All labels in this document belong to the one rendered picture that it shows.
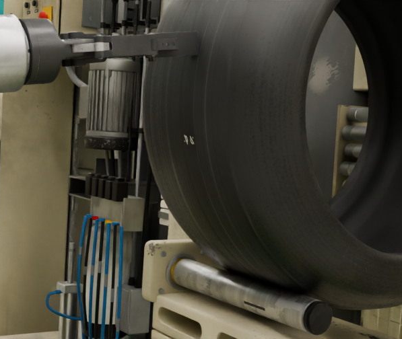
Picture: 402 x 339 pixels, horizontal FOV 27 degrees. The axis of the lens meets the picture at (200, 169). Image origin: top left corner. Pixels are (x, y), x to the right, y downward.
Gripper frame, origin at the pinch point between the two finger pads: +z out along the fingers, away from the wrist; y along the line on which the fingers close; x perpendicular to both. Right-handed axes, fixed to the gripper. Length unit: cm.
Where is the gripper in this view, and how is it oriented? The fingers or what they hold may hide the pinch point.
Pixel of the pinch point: (172, 44)
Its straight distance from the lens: 108.0
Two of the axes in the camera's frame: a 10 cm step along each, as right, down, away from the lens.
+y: -5.3, -0.8, 8.4
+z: 8.4, -1.2, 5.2
